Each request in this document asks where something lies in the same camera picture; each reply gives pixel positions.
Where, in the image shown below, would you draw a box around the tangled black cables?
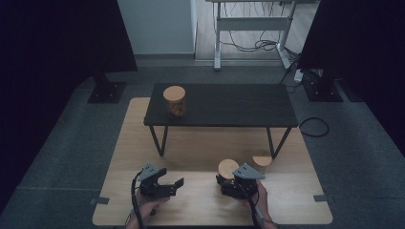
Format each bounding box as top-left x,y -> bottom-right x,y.
219,30 -> 301,62

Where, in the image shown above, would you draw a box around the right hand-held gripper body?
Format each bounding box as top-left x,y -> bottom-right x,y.
219,162 -> 266,200

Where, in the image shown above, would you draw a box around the white desk frame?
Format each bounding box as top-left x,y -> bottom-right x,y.
204,0 -> 319,72

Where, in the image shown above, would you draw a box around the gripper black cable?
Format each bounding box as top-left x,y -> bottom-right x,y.
236,182 -> 266,225
129,171 -> 145,229

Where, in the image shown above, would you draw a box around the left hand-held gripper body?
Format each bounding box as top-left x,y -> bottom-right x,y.
138,162 -> 178,200

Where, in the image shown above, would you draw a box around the black stand with base plate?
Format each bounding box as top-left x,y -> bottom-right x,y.
301,68 -> 345,103
87,71 -> 128,105

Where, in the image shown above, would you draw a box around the white panel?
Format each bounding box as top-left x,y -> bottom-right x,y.
117,0 -> 198,56

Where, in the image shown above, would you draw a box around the person's right hand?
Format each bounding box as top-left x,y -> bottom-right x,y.
244,180 -> 279,229

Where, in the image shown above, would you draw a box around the looped black floor cable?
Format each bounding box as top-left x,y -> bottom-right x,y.
298,116 -> 330,138

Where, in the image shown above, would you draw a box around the black curtain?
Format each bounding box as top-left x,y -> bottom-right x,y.
297,0 -> 405,151
0,0 -> 139,211

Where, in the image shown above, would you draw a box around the white power strip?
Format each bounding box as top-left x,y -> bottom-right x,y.
292,69 -> 305,85

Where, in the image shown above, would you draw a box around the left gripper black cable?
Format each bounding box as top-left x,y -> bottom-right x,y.
129,171 -> 145,229

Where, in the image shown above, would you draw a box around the person's left hand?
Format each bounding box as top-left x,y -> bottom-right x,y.
126,194 -> 172,229

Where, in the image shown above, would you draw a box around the black low shelf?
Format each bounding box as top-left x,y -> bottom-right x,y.
142,83 -> 300,158

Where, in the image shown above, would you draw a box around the grey tape piece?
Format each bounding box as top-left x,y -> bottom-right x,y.
312,194 -> 335,204
89,197 -> 111,206

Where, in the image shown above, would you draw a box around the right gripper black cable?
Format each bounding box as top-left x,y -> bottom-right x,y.
236,182 -> 266,225

